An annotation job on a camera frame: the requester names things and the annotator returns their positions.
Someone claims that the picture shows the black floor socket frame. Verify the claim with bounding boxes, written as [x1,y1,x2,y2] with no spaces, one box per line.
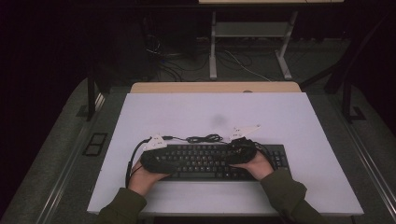
[82,133,108,157]

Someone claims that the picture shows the white metal desk frame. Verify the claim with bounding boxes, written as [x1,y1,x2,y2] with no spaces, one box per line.
[199,0,345,81]

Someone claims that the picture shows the black keyboard cable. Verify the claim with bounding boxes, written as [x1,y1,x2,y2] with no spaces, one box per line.
[162,133,237,146]

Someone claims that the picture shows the white board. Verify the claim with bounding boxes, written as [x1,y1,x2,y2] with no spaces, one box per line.
[87,91,364,217]

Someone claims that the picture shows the wooden table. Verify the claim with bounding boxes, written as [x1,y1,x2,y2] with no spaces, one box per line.
[130,81,303,93]

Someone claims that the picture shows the aluminium rail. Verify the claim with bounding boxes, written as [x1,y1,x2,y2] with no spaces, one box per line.
[330,92,396,214]
[35,124,92,224]

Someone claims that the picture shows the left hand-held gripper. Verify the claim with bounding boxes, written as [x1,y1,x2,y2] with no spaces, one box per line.
[139,133,179,175]

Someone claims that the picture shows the person's left hand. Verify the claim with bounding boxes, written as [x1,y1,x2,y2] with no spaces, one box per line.
[128,160,171,197]

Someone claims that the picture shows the black floor cables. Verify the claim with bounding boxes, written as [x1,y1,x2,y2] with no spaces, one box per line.
[144,34,253,82]

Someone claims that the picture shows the black keyboard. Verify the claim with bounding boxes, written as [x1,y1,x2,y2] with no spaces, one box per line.
[162,143,290,182]

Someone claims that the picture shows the white floor cable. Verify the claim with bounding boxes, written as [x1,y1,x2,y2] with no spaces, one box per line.
[223,49,272,82]

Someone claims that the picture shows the black metal stand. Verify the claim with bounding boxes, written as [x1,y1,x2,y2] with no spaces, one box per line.
[323,12,396,124]

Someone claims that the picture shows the person's right hand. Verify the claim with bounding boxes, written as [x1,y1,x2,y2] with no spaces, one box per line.
[232,150,275,181]

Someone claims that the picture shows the right hand-held gripper cable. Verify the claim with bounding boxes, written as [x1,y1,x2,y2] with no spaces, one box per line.
[253,141,276,171]

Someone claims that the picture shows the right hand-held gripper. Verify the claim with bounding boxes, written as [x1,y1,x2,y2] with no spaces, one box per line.
[225,124,262,166]

